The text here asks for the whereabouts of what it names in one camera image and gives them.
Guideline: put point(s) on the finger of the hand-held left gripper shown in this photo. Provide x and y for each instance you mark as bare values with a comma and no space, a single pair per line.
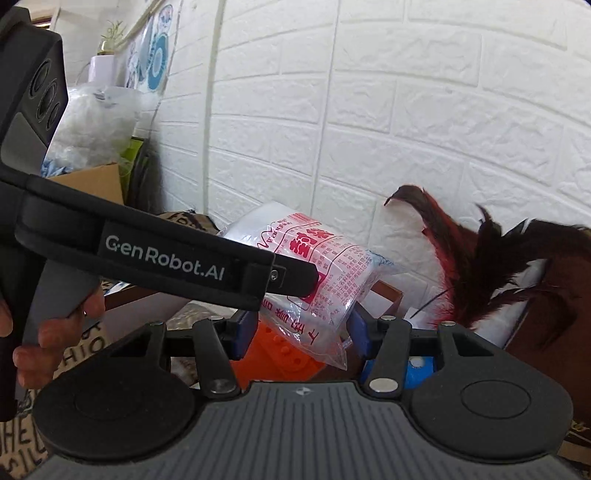
291,277

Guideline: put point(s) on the orange silicone brush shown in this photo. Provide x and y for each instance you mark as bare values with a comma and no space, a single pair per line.
286,355

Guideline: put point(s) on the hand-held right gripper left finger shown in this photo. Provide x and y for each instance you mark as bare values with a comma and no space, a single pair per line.
244,332

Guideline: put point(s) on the blue tissue pack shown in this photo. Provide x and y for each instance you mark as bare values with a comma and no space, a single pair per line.
418,374

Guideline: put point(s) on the letter-print brown mat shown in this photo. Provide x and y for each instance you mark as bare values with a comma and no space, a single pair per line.
23,443

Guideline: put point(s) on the green potted plant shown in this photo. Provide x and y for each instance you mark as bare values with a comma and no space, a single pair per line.
112,39

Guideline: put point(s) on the plain cardboard box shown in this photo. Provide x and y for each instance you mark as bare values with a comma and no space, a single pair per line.
97,184

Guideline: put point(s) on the blue and white wall poster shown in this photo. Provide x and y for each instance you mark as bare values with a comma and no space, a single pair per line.
159,60

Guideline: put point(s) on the green plastic item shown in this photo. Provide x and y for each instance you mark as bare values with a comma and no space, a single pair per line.
131,157

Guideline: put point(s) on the dark red feather toy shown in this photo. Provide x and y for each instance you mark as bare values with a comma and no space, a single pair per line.
489,258

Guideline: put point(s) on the red-print plastic bag pack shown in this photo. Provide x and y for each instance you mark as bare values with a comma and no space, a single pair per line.
323,263

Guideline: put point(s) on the person's left hand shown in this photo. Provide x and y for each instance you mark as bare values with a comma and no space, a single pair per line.
55,334

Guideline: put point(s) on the clear bag of white stuffing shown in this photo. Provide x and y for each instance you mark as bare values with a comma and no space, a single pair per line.
92,129

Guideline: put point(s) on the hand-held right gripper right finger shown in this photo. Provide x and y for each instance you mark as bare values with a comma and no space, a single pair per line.
358,334

